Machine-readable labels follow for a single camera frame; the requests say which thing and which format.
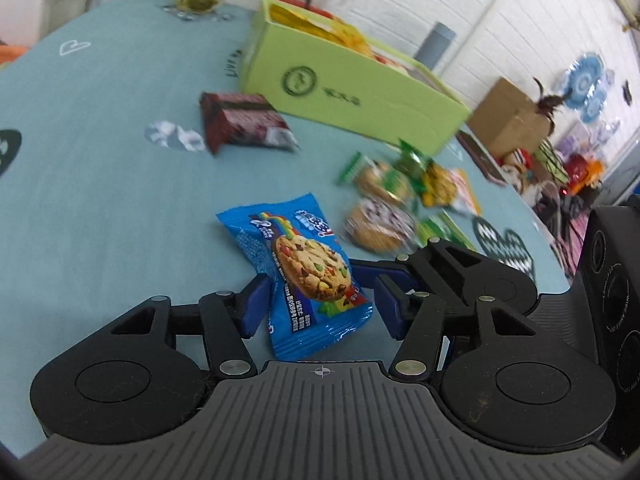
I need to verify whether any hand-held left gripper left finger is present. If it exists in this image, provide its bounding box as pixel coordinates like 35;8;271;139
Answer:
109;274;271;380

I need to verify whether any yellow pink snack packet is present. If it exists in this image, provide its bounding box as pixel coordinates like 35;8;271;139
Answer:
420;162;482;217

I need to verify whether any green-edged cookie packet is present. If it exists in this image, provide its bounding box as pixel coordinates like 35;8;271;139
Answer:
339;151;418;207

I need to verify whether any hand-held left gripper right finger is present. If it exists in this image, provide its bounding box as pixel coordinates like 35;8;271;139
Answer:
374;276;543;380

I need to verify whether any orange bag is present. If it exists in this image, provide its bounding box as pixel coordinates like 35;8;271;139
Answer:
582;157;606;191

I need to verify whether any clear dark-print cookie packet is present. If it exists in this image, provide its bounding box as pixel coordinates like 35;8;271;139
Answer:
344;196;418;254

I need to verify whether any light green snack packet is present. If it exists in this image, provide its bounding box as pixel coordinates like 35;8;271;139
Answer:
415;212;478;252

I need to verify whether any light green cardboard box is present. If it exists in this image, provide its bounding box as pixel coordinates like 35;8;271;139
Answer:
237;0;472;155

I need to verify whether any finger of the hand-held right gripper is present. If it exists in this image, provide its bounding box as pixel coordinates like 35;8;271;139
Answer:
349;237;506;296

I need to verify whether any dark brown snack packet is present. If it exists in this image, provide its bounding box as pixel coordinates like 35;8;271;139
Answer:
200;91;299;156

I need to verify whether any dark smartphone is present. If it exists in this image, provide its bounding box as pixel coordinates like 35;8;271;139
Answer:
456;129;507;185

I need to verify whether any orange plastic basin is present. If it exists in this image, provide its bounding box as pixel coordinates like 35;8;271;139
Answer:
0;42;28;66

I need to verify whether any blue-grey bottle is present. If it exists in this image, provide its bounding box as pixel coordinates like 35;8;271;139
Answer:
417;21;457;70

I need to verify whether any brown cardboard box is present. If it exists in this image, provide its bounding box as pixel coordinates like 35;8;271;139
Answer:
467;77;555;161

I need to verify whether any red white plush toy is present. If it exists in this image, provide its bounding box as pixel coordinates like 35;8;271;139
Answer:
502;147;536;181

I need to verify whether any dark dried plant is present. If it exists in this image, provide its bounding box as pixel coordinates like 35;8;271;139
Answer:
532;76;576;136

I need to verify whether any blue round wall decoration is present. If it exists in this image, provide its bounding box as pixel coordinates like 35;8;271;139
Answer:
559;52;617;123

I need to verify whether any blue cookie packet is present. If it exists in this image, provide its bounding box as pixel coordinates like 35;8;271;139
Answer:
216;192;374;362

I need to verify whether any red bag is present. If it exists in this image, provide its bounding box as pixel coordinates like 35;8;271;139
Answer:
565;154;588;186

